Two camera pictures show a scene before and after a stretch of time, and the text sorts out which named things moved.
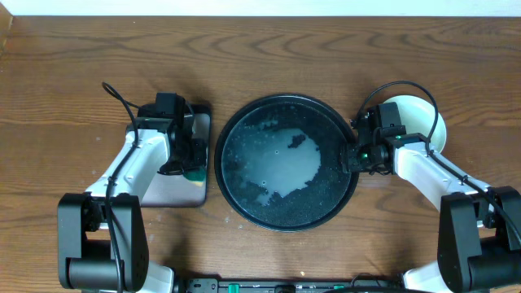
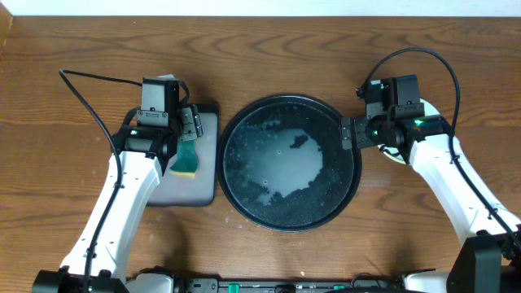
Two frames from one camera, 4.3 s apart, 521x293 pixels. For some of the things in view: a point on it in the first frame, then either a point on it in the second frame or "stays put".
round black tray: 279,163 stays put
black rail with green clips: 215,286 stays put
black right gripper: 350,161 to 359,124
